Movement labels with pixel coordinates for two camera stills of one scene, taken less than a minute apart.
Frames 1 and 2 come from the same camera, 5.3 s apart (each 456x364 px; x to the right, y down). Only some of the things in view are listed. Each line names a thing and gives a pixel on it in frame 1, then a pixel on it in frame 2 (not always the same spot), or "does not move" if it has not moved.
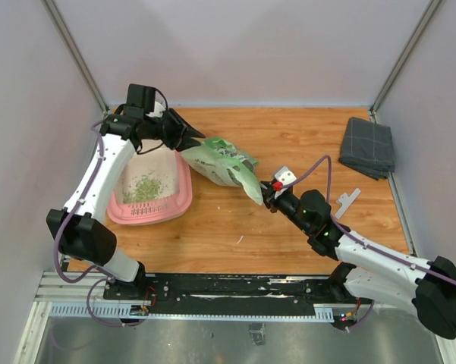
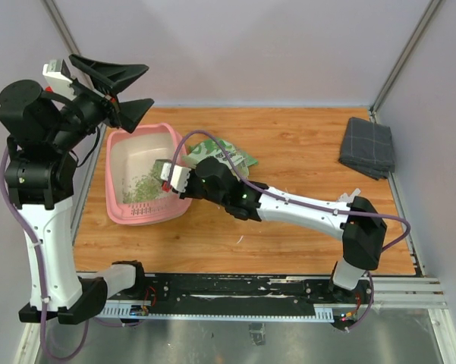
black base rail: x=221 y=292 does not move
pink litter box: x=155 y=186 does not move
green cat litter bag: x=222 y=161 does not move
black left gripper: x=177 y=139 -> x=131 y=112
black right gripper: x=272 y=204 -> x=187 y=192
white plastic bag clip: x=346 y=202 does not move
